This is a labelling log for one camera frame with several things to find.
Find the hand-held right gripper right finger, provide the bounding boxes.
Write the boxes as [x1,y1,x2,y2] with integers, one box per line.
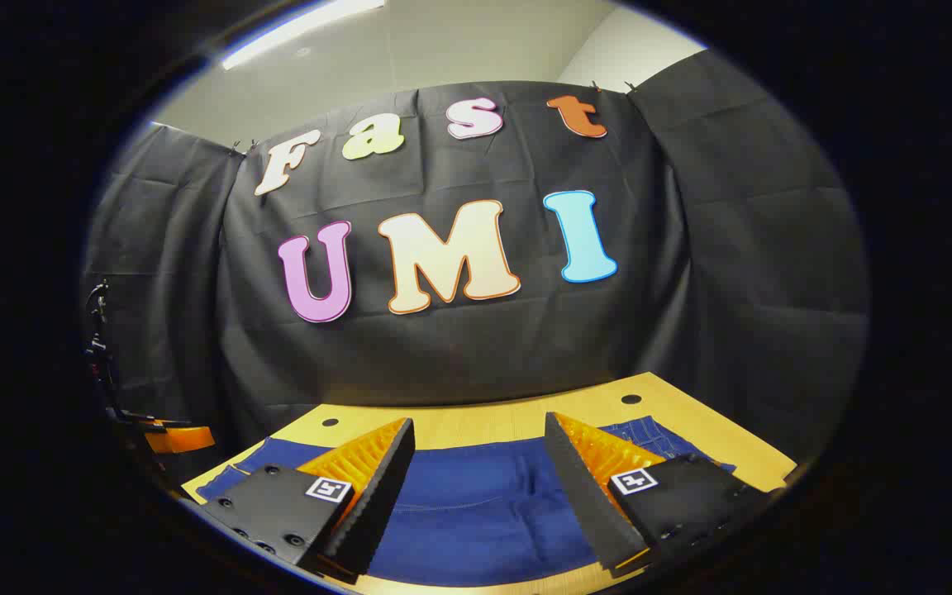
[544,412,783,579]

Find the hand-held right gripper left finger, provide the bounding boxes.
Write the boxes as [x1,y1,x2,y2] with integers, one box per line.
[195,417,417,583]

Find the blue denim jeans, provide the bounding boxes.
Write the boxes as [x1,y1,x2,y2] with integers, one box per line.
[195,416,737,588]

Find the black backdrop cloth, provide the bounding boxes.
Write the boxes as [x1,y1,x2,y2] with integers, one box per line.
[79,50,869,464]

